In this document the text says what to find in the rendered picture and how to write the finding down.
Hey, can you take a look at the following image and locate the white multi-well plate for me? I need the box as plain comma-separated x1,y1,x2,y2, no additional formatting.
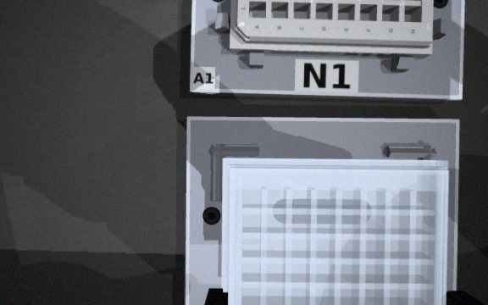
230,0,434,58

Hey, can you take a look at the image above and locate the clear multi-well plate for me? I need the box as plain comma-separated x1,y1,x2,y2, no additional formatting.
221,158,449,305

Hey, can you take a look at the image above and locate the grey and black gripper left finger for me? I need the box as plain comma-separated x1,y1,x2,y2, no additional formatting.
204,288,228,305

